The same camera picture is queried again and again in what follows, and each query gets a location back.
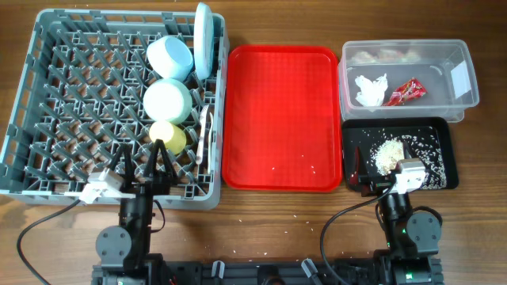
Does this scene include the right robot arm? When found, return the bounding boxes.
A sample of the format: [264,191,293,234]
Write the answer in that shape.
[350,148,444,285]

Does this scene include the red snack wrapper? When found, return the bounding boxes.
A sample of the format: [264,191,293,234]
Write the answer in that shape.
[383,78,427,107]

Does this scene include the yellow plastic cup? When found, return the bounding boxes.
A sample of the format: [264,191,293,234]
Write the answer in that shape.
[149,120,187,154]

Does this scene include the white plastic spoon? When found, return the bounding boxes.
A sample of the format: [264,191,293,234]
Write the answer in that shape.
[208,112,218,174]

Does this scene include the clear plastic waste bin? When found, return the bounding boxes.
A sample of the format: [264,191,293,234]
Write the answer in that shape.
[338,39,479,123]

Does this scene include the red plastic serving tray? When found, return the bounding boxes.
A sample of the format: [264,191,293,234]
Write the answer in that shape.
[222,44,343,192]

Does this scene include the light blue plate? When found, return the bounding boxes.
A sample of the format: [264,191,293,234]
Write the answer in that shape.
[193,2,214,80]

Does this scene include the black waste tray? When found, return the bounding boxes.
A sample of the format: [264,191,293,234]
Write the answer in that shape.
[342,117,459,192]

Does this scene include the light blue bowl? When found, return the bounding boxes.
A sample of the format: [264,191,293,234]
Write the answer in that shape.
[147,36,193,82]

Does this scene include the white plastic fork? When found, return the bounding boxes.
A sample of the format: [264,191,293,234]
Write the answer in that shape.
[196,104,209,165]

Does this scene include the rice food scraps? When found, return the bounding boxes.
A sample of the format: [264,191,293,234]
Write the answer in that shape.
[366,135,448,190]

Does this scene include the grey plastic dishwasher rack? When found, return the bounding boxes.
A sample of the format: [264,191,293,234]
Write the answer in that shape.
[1,9,230,210]

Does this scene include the light green small bowl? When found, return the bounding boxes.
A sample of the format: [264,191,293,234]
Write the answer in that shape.
[143,78,193,124]

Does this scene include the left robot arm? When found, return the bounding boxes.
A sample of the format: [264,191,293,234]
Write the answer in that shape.
[91,139,178,285]

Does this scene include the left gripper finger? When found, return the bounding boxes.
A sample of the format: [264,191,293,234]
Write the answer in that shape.
[143,139,177,178]
[105,144,135,184]

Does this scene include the white napkin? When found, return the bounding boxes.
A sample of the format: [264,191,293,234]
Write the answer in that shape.
[355,74,388,107]

